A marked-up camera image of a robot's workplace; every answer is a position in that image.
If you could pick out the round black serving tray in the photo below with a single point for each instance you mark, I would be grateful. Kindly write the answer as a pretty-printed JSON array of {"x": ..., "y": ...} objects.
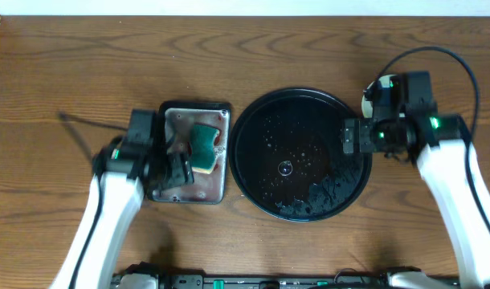
[{"x": 286, "y": 155}]

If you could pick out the metal tray of soapy water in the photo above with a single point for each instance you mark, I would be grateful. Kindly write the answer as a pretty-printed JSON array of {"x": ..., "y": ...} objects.
[{"x": 179, "y": 118}]

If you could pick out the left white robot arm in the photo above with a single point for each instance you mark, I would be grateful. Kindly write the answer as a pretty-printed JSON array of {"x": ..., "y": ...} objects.
[{"x": 125, "y": 173}]

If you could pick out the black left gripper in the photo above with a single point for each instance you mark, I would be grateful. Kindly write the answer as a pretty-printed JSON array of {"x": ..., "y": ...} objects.
[{"x": 181, "y": 164}]

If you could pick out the mint green plate with ketchup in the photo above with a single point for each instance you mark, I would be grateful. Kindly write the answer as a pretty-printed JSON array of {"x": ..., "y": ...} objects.
[{"x": 379, "y": 104}]

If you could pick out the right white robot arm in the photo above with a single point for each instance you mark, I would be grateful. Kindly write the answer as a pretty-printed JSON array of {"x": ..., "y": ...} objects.
[{"x": 448, "y": 164}]

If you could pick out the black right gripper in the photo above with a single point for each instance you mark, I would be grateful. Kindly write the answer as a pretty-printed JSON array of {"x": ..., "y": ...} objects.
[{"x": 365, "y": 127}]

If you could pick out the green and yellow scrub sponge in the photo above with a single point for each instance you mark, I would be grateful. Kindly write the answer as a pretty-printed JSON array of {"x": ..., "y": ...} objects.
[{"x": 202, "y": 141}]

